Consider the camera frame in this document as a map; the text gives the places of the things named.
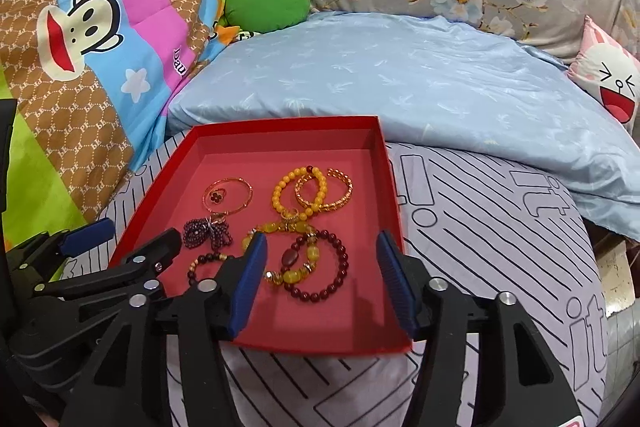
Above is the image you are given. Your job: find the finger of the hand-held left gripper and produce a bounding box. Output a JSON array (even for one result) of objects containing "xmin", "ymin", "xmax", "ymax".
[
  {"xmin": 6, "ymin": 217, "xmax": 117, "ymax": 290},
  {"xmin": 34, "ymin": 228, "xmax": 183, "ymax": 306}
]

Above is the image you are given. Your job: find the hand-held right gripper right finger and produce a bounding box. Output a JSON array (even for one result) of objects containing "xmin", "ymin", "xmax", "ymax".
[{"xmin": 376, "ymin": 229, "xmax": 583, "ymax": 427}]

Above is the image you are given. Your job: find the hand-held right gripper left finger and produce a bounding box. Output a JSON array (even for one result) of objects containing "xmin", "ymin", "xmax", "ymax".
[{"xmin": 60, "ymin": 232, "xmax": 268, "ymax": 427}]

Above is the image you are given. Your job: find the chunky amber bead bracelet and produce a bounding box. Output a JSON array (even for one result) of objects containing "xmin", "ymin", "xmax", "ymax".
[{"xmin": 242, "ymin": 222, "xmax": 321, "ymax": 286}]

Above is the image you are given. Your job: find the purple bead tassel bracelet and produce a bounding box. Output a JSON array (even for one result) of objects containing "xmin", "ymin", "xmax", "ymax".
[{"xmin": 182, "ymin": 214, "xmax": 238, "ymax": 290}]

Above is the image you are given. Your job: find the dark red bead bracelet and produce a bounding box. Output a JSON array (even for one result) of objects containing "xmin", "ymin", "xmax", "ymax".
[{"xmin": 282, "ymin": 229, "xmax": 350, "ymax": 304}]

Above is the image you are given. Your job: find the yellow bead bracelet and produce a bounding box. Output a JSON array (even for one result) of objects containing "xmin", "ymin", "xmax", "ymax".
[{"xmin": 271, "ymin": 164, "xmax": 328, "ymax": 218}]

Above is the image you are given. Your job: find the red tray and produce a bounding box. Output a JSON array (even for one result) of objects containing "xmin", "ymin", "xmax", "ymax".
[{"xmin": 107, "ymin": 116, "xmax": 415, "ymax": 355}]

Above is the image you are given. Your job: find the colourful monkey print quilt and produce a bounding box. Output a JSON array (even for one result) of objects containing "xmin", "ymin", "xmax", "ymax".
[{"xmin": 0, "ymin": 0, "xmax": 236, "ymax": 250}]

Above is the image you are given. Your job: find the light blue pillow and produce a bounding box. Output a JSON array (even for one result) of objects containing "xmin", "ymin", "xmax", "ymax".
[{"xmin": 165, "ymin": 11, "xmax": 640, "ymax": 243}]

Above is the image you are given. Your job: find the cream stool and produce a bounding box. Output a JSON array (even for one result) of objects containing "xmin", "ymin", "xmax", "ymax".
[{"xmin": 592, "ymin": 239, "xmax": 633, "ymax": 318}]

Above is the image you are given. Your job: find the green cushion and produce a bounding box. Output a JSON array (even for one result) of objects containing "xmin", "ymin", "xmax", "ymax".
[{"xmin": 222, "ymin": 0, "xmax": 312, "ymax": 34}]

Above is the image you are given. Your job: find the pink rabbit cushion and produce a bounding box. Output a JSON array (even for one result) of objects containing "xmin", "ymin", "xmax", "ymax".
[{"xmin": 565, "ymin": 14, "xmax": 640, "ymax": 135}]

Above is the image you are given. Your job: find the thin gold bracelet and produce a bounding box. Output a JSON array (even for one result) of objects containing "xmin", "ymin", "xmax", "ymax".
[{"xmin": 201, "ymin": 177, "xmax": 254, "ymax": 216}]

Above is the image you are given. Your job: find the wide gold cuff bracelet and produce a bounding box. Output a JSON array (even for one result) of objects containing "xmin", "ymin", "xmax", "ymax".
[{"xmin": 295, "ymin": 168, "xmax": 353, "ymax": 212}]

